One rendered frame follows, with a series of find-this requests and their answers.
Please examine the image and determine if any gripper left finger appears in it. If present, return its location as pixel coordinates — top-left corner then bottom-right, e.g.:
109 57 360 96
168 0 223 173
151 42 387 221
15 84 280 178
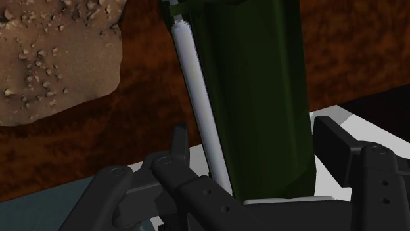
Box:
58 123 267 231

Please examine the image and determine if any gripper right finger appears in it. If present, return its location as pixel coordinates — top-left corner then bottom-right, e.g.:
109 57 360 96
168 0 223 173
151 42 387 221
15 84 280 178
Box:
312 115 410 231

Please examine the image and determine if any dark green upright box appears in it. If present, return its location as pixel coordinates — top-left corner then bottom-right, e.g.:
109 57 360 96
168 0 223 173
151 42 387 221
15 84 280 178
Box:
158 0 318 205

